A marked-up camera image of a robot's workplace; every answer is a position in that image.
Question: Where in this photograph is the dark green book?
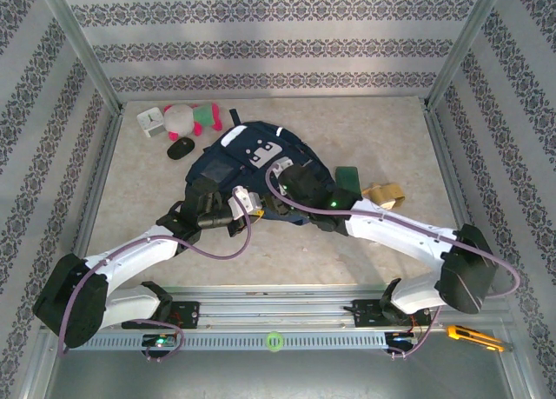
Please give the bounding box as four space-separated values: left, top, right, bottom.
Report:
334 166 363 198

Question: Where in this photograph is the navy blue backpack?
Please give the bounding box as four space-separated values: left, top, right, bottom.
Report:
184 108 340 229

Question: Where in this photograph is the black computer mouse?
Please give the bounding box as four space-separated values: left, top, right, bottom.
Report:
167 136 196 161

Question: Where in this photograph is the pink green plush toy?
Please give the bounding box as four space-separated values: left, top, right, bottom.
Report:
162 103 225 142

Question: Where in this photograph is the white alarm clock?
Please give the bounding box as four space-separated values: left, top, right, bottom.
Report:
136 106 167 138

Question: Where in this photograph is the perforated metal strip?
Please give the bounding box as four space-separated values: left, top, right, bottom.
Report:
58 331 387 352

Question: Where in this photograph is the small circuit board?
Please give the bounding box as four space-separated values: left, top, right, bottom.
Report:
384 332 420 348
142 333 179 349

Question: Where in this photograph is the yellow utility knife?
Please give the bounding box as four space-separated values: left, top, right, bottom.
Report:
447 323 507 353

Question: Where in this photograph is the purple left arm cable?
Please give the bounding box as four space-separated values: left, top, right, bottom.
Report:
56 185 254 364

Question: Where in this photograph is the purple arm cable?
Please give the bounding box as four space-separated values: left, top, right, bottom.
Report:
56 185 254 364
264 162 522 361

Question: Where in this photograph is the aluminium mounting rail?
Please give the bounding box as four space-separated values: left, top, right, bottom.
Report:
41 283 512 330

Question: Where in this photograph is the aluminium side rail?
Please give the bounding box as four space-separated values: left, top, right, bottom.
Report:
64 111 126 287
423 107 496 294

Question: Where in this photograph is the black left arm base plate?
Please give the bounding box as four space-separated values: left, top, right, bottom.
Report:
121 301 201 330

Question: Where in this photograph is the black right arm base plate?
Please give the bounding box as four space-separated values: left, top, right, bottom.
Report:
352 298 434 329

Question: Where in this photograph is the aluminium frame post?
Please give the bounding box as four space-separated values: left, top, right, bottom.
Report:
33 0 126 116
423 0 508 113

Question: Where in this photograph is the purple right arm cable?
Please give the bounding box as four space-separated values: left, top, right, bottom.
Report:
264 162 522 361

